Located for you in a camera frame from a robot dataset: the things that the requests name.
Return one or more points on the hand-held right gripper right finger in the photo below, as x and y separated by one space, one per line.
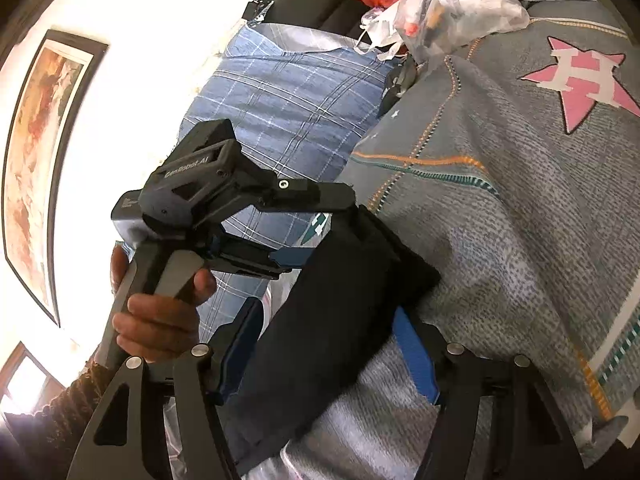
416 355

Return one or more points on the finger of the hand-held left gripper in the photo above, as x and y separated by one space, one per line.
287 258
305 194

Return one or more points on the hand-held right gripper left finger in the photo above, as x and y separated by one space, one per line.
239 347

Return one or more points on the person's left hand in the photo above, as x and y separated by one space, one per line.
157 322

